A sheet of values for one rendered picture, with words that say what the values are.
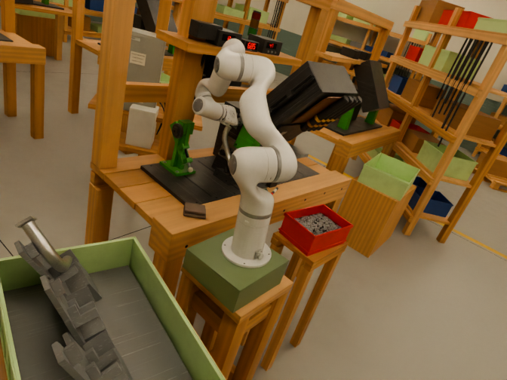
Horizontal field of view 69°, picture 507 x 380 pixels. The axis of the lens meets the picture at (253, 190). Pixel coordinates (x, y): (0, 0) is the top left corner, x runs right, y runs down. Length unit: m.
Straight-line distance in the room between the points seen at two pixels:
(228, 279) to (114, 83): 1.01
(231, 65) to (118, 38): 0.59
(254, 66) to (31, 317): 1.06
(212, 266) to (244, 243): 0.14
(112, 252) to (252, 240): 0.48
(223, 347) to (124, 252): 0.50
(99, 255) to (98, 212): 0.75
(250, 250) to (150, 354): 0.47
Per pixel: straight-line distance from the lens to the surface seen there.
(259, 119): 1.27
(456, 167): 4.40
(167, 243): 1.56
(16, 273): 1.33
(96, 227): 2.14
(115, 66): 1.79
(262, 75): 1.39
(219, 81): 1.64
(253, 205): 1.25
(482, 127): 4.35
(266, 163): 1.18
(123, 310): 1.28
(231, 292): 1.29
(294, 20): 12.46
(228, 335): 1.42
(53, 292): 0.94
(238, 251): 1.37
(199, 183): 1.93
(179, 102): 2.04
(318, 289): 2.21
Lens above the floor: 1.78
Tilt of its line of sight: 26 degrees down
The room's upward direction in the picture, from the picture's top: 17 degrees clockwise
